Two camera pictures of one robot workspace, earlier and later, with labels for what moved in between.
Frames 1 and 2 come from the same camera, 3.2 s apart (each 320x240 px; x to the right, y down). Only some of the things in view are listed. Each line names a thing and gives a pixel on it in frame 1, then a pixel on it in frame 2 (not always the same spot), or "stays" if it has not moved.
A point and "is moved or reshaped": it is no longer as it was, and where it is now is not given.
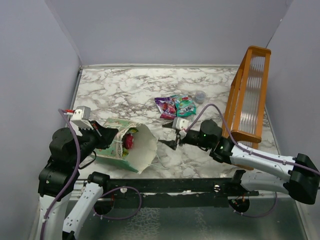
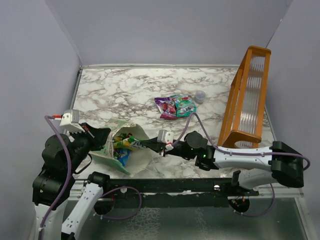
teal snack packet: x=185 y=106 stays
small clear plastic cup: x=199 y=96 stays
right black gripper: x=173 y=143 -> x=153 y=144
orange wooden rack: x=244 y=112 stays
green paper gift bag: x=140 y=155 is moved or reshaped
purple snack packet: x=167 y=106 stays
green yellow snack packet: x=133 y=130 -> x=120 y=143
